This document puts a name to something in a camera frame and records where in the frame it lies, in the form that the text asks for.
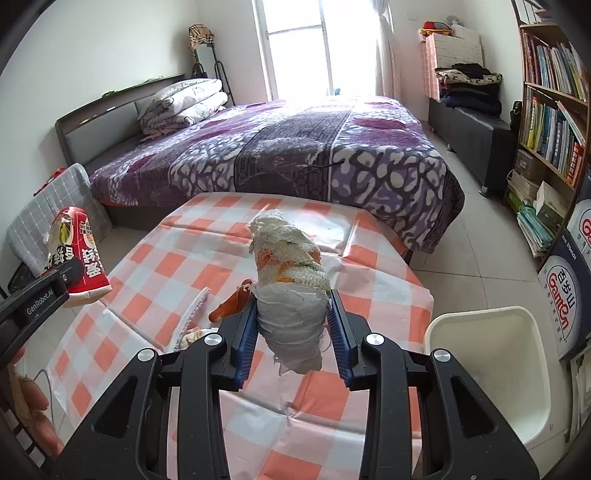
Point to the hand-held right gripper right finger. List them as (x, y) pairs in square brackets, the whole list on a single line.
[(342, 344)]

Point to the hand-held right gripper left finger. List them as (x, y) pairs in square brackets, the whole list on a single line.
[(244, 344)]

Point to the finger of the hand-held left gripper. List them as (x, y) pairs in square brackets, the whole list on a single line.
[(62, 279)]

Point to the red drink carton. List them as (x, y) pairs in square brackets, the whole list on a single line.
[(87, 272)]

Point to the tissue wad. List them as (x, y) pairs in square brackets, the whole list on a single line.
[(286, 286)]

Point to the white plastic bin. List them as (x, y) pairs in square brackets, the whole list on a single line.
[(489, 364)]

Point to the person's left hand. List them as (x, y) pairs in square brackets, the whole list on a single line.
[(34, 399)]

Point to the black mesh object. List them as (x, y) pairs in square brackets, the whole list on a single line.
[(21, 277)]

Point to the orange crumpled wrapper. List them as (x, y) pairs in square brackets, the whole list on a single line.
[(228, 302)]

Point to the crumpled beige scrap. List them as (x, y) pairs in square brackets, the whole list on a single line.
[(196, 338)]

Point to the white wrapper scrap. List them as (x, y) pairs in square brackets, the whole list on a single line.
[(189, 316)]

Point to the grey checked folded cloth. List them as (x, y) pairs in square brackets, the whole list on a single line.
[(37, 217)]

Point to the orange white checked tablecloth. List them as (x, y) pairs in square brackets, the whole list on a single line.
[(152, 263)]

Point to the small red packet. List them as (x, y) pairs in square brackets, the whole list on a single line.
[(51, 177)]

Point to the dark wooden bed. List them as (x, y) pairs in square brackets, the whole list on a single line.
[(69, 122)]

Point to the purple patterned blanket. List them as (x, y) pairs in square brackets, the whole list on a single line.
[(277, 152)]

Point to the folded patterned quilt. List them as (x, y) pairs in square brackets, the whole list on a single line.
[(184, 104)]

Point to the blue white water carton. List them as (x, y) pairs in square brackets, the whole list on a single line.
[(585, 226), (561, 304)]

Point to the stack of flat books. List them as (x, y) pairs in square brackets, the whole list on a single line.
[(535, 233)]

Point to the black bench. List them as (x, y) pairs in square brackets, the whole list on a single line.
[(471, 138)]

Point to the white tissue box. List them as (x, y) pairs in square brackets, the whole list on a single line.
[(551, 207)]

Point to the black handbag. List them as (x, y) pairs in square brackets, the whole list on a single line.
[(199, 70)]

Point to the brown cardboard box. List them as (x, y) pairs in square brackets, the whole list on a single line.
[(528, 165)]

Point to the pile of folded clothes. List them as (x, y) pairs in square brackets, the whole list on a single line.
[(468, 90)]

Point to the black bag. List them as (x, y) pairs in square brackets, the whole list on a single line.
[(516, 115)]

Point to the row of upright books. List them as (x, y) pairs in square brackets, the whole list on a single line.
[(554, 64), (551, 138)]

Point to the pale curtain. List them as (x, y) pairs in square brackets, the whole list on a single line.
[(387, 50)]

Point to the bright window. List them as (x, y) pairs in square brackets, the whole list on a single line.
[(295, 46)]

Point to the pink drawer cabinet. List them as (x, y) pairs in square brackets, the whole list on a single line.
[(455, 55)]

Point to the red yellow plush toy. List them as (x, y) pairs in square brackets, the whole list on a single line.
[(434, 28)]

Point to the wooden bookshelf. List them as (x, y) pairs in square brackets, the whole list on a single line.
[(554, 90)]

